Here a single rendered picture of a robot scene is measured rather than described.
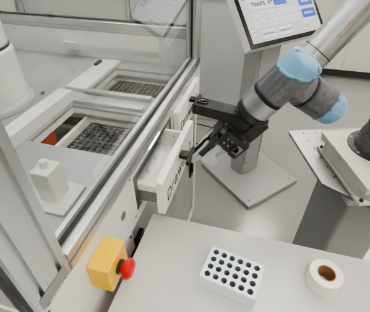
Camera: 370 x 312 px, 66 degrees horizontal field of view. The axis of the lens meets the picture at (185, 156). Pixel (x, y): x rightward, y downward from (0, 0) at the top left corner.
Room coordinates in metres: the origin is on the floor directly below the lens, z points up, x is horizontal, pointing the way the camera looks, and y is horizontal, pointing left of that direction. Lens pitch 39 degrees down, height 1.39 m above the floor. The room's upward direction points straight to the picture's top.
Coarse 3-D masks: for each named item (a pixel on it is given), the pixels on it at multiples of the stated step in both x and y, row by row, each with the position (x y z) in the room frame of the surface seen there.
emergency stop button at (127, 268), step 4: (128, 260) 0.30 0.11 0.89; (132, 260) 0.30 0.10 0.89; (124, 264) 0.29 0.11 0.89; (128, 264) 0.29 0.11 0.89; (132, 264) 0.29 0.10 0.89; (120, 268) 0.29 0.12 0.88; (124, 268) 0.28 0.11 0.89; (128, 268) 0.28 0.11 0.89; (132, 268) 0.29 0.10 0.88; (124, 272) 0.28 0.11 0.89; (128, 272) 0.28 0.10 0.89; (132, 272) 0.29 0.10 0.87; (124, 276) 0.27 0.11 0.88; (128, 276) 0.28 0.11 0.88
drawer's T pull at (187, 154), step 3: (192, 147) 0.63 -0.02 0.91; (195, 147) 0.63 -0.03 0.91; (183, 150) 0.62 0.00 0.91; (186, 150) 0.62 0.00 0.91; (192, 150) 0.61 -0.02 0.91; (180, 153) 0.61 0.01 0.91; (183, 153) 0.60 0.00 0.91; (186, 153) 0.60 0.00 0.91; (189, 153) 0.60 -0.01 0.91; (192, 153) 0.60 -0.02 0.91; (180, 156) 0.59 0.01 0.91; (183, 156) 0.59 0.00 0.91; (186, 156) 0.59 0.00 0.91; (189, 156) 0.59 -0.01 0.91; (186, 159) 0.59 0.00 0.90; (189, 159) 0.58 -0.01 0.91; (186, 162) 0.57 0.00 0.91; (189, 162) 0.57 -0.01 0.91
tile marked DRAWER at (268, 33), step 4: (264, 28) 1.38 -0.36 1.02; (268, 28) 1.39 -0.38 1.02; (272, 28) 1.41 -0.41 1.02; (264, 32) 1.37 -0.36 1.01; (268, 32) 1.38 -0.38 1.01; (272, 32) 1.39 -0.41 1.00; (276, 32) 1.40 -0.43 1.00; (264, 36) 1.36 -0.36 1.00; (268, 36) 1.37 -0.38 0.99; (272, 36) 1.38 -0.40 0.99; (276, 36) 1.39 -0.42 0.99
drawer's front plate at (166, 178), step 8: (184, 128) 0.70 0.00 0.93; (192, 128) 0.74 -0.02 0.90; (184, 136) 0.66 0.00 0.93; (192, 136) 0.75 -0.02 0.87; (176, 144) 0.62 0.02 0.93; (184, 144) 0.65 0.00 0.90; (192, 144) 0.75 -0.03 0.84; (176, 152) 0.59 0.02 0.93; (168, 160) 0.55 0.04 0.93; (176, 160) 0.58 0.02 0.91; (184, 160) 0.65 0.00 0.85; (168, 168) 0.52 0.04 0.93; (176, 168) 0.57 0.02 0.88; (160, 176) 0.49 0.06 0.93; (168, 176) 0.51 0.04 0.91; (160, 184) 0.47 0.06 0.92; (168, 184) 0.51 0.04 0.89; (176, 184) 0.57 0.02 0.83; (160, 192) 0.47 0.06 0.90; (168, 192) 0.51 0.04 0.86; (160, 200) 0.47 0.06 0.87; (160, 208) 0.47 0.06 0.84
